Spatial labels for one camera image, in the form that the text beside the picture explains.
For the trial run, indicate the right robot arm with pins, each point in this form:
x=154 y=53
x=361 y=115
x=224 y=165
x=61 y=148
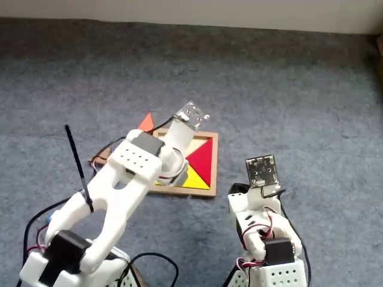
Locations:
x=278 y=272

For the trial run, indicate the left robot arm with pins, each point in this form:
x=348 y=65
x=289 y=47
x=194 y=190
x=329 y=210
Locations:
x=119 y=191

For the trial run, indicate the red triangle tangram piece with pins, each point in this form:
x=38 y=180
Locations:
x=203 y=160

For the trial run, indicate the square wooden tray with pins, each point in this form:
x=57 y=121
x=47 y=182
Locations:
x=215 y=167

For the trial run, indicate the yellow triangle tangram piece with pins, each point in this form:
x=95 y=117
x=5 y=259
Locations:
x=196 y=182

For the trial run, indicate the orange tangram piece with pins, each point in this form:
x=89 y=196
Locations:
x=146 y=123

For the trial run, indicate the brown triangle tangram piece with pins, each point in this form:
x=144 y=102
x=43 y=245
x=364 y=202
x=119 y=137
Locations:
x=102 y=157

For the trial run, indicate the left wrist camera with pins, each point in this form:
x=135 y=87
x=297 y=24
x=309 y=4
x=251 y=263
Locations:
x=192 y=115

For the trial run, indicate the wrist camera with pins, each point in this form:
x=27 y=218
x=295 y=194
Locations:
x=192 y=115
x=262 y=172

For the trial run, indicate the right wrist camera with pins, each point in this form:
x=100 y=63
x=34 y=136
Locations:
x=262 y=172

